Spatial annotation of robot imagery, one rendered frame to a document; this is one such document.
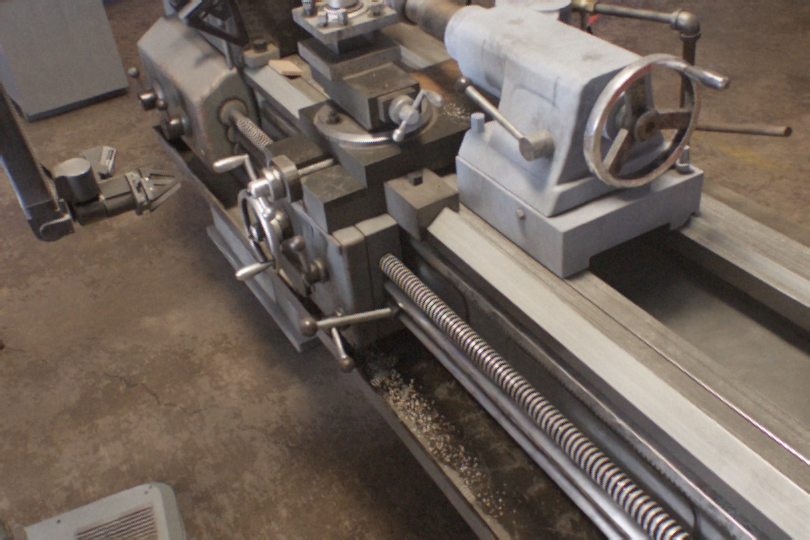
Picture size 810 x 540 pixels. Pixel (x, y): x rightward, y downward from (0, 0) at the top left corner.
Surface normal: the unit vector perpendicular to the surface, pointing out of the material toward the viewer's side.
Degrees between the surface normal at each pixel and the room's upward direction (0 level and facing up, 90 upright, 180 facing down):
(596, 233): 90
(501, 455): 0
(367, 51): 0
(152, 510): 0
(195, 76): 32
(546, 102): 76
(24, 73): 90
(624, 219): 90
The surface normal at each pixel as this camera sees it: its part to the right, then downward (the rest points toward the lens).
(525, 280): -0.58, -0.45
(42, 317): -0.10, -0.81
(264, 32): 0.49, 0.47
